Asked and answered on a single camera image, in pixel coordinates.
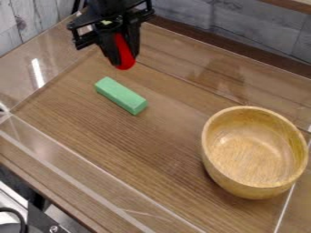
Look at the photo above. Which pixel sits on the green rectangular block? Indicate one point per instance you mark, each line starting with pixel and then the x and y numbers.
pixel 120 95

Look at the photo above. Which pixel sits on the wooden bowl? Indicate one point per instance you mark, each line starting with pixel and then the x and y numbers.
pixel 254 151

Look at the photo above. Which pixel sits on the black equipment lower left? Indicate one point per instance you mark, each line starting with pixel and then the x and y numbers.
pixel 19 219

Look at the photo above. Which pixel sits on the red plush fruit green stem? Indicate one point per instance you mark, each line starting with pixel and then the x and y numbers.
pixel 125 55

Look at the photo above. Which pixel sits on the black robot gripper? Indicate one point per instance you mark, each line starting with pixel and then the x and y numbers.
pixel 128 14

